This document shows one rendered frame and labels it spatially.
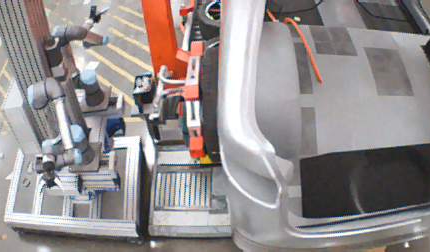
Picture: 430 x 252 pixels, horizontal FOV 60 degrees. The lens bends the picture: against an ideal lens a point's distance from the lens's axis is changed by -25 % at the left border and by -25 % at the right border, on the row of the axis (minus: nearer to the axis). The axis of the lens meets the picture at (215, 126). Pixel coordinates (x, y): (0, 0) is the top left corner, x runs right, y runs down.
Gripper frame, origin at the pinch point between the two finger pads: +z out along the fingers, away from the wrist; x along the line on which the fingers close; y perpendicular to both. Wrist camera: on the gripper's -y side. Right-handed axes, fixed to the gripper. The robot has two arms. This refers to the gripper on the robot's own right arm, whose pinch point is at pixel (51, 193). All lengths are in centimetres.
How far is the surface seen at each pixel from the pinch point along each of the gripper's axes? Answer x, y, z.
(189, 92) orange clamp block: -83, -1, -48
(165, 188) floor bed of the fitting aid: -73, 114, -78
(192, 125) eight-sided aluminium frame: -83, 16, -42
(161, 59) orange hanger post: -81, 27, -114
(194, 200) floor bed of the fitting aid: -90, 112, -61
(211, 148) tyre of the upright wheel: -91, 27, -33
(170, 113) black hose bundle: -74, 15, -52
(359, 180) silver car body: -158, 15, 20
